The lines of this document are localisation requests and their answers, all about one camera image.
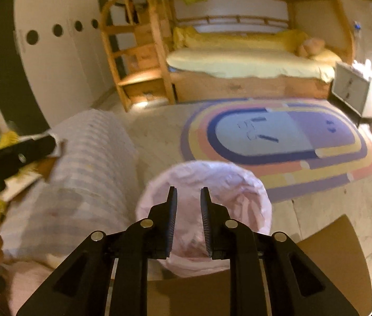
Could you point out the yellow white wrapper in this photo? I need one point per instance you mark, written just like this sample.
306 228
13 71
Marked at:
25 177

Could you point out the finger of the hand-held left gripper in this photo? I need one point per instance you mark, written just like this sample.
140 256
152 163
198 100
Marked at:
25 153

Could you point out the wooden bunk bed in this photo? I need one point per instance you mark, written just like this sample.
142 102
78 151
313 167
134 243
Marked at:
238 87

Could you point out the pink fluffy cloth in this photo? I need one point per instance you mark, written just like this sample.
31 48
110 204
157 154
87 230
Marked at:
28 289

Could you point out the beige plush toy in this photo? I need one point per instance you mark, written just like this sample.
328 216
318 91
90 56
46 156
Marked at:
311 47

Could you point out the grey nightstand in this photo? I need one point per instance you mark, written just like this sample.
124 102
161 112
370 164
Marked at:
350 92

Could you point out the oval pastel rug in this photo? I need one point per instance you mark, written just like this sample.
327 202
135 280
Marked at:
337 131

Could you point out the wooden bunk bed staircase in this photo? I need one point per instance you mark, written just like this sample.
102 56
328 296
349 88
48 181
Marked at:
140 79

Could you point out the papers on nightstand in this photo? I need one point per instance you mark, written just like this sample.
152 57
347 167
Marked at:
363 65

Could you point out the checkered blue bed mattress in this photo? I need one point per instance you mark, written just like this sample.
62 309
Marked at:
90 171

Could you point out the pale yellow mattress sheet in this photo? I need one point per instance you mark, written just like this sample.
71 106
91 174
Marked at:
245 62

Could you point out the brown cardboard sheet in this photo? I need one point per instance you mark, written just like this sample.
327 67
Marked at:
330 263

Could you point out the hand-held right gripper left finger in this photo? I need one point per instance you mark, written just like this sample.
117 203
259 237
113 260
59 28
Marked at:
172 217

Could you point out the white wardrobe with round holes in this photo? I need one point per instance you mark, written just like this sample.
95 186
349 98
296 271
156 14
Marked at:
61 65

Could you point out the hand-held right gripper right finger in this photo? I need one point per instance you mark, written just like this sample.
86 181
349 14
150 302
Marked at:
205 220

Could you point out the yellow quilt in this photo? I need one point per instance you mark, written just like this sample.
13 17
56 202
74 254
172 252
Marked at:
238 39

